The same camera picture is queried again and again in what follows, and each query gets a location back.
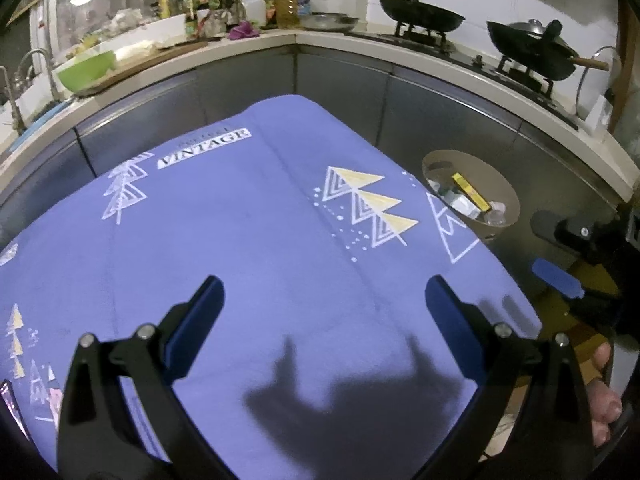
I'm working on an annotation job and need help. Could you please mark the grey cabinet fronts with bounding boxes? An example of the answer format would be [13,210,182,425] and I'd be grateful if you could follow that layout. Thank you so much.
[0,42,626,261]

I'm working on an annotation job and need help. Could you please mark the purple cloth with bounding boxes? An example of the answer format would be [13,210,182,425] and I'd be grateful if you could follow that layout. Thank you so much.
[227,20,262,41]

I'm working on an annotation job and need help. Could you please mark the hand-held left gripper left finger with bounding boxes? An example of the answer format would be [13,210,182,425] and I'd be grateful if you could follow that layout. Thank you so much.
[56,275,236,480]

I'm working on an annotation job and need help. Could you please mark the white sink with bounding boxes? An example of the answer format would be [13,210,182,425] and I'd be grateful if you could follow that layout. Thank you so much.
[0,12,188,128]

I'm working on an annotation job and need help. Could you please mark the yellow cardboard box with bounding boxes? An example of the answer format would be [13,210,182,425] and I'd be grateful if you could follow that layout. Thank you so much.
[451,172,492,211]

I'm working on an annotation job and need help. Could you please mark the black smartphone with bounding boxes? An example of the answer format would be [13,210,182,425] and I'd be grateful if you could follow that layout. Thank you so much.
[0,380,31,441]

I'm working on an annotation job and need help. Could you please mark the row of condiment bottles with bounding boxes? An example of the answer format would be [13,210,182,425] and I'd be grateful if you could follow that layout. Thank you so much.
[157,0,236,38]

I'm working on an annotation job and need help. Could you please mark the small white box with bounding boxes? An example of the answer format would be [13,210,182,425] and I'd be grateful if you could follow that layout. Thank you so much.
[585,95,613,136]

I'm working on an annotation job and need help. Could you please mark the metal pan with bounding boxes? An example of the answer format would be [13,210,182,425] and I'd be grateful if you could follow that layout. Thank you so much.
[299,12,361,32]

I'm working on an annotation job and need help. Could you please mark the black wok with wooden handle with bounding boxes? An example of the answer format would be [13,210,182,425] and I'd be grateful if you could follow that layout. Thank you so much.
[486,19,610,82]

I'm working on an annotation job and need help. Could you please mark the green bowl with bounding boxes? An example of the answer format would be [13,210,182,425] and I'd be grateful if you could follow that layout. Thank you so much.
[56,50,118,95]

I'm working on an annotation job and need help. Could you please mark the wooden board under bowl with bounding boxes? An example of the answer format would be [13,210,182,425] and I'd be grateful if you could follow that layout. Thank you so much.
[75,40,210,97]

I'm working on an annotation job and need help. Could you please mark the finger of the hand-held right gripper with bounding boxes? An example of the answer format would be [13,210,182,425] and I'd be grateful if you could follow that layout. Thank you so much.
[531,258,626,331]
[530,210,628,263]

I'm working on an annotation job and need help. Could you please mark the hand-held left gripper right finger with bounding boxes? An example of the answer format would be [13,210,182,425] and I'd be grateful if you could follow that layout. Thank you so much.
[415,275,596,480]

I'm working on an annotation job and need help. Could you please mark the tan round bin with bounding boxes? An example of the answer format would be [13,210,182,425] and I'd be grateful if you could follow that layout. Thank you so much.
[421,149,521,241]

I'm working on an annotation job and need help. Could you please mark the person's foot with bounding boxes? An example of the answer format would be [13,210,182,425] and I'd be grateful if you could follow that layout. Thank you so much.
[590,342,625,448]

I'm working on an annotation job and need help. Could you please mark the clear plastic bottle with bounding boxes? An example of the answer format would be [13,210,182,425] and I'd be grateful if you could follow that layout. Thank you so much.
[482,202,507,227]

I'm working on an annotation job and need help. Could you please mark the white tissue pack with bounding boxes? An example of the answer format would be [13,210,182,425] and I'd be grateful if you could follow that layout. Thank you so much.
[447,192,482,220]

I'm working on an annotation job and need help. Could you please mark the black gas stove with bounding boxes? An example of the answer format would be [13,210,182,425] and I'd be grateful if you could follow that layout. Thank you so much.
[350,22,581,131]

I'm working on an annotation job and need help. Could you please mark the metal faucet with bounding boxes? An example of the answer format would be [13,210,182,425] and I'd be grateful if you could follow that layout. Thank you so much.
[0,65,23,136]
[17,47,62,106]

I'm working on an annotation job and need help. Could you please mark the white plastic jug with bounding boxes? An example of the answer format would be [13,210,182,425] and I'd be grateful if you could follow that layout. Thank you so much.
[237,0,267,28]

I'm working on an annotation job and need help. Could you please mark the blue printed cloth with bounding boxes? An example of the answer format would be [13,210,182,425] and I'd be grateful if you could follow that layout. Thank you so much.
[0,94,543,466]

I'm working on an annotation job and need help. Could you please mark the glass pot lid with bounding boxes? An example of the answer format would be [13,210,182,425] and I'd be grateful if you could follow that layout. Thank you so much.
[575,46,623,121]

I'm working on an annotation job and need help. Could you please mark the white kitchen countertop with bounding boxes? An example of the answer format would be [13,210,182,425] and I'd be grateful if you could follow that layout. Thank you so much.
[0,27,640,201]

